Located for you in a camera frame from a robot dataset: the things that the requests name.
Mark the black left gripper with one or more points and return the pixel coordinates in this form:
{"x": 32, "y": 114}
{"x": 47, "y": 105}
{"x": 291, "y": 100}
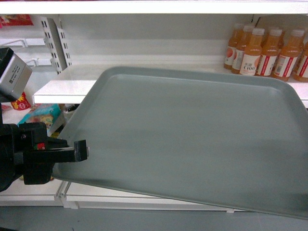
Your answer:
{"x": 27, "y": 151}

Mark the grey silver tray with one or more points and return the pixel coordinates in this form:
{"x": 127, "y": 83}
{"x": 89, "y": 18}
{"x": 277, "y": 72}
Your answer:
{"x": 245, "y": 150}

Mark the teal pink snack bag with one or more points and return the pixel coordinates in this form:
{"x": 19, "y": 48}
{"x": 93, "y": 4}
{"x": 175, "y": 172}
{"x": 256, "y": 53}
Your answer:
{"x": 50, "y": 114}

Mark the white middle shelf board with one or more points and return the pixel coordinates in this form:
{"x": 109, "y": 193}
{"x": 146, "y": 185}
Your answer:
{"x": 74, "y": 83}

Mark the white shelf board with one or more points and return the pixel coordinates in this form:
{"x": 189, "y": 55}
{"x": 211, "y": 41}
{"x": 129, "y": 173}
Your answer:
{"x": 74, "y": 83}
{"x": 156, "y": 6}

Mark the red yellow snack bag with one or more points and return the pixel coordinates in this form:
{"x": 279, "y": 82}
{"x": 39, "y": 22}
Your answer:
{"x": 21, "y": 103}

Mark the white perforated shelf upright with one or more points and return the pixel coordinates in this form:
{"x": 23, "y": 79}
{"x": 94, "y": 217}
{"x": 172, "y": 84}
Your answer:
{"x": 55, "y": 40}

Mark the red snack bag top left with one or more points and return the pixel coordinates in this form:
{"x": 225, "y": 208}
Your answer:
{"x": 15, "y": 20}

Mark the white upper shelf board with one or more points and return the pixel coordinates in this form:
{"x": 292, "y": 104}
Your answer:
{"x": 156, "y": 6}

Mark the orange juice bottle back left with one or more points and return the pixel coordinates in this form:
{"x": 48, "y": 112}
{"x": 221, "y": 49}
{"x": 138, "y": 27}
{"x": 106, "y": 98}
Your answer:
{"x": 232, "y": 44}

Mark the orange juice bottle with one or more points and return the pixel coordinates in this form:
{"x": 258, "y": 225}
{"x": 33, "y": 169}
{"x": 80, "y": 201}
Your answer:
{"x": 301, "y": 73}
{"x": 252, "y": 53}
{"x": 289, "y": 55}
{"x": 232, "y": 44}
{"x": 269, "y": 52}

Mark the orange juice bottle front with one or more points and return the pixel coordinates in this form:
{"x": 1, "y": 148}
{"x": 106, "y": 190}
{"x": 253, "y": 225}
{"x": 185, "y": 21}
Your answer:
{"x": 252, "y": 53}

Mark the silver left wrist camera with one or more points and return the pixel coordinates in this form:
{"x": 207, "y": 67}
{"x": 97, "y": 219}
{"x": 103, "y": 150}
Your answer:
{"x": 14, "y": 75}

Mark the white wire hook upper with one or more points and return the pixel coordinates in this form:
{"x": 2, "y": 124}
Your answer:
{"x": 13, "y": 42}

